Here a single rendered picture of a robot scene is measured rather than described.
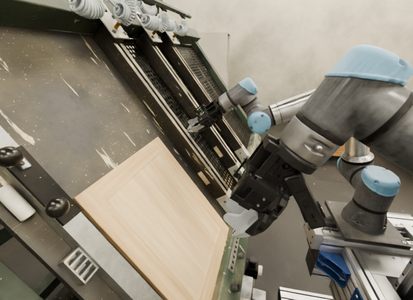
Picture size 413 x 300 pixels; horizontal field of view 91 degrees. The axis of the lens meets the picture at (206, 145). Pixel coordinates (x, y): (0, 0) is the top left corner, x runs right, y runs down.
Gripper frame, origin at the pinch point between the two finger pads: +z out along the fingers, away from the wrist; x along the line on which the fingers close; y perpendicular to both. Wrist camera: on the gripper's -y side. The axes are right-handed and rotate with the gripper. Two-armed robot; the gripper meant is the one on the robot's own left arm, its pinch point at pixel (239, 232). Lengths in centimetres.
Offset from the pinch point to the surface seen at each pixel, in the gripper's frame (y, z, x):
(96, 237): 26.1, 23.9, 0.3
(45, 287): 59, 164, -34
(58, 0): 82, -12, -42
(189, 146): 19, 20, -55
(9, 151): 43.1, 3.4, 6.5
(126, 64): 61, 1, -58
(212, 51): 85, 4, -414
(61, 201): 32.4, 8.4, 6.6
